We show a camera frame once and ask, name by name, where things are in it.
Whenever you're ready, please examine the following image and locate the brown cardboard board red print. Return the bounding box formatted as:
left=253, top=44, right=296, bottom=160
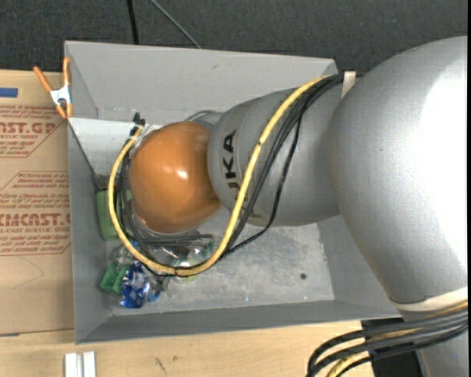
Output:
left=0, top=68, right=77, bottom=338

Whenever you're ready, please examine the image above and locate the grey metal bin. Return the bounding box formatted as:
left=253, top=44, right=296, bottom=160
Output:
left=64, top=40, right=402, bottom=345

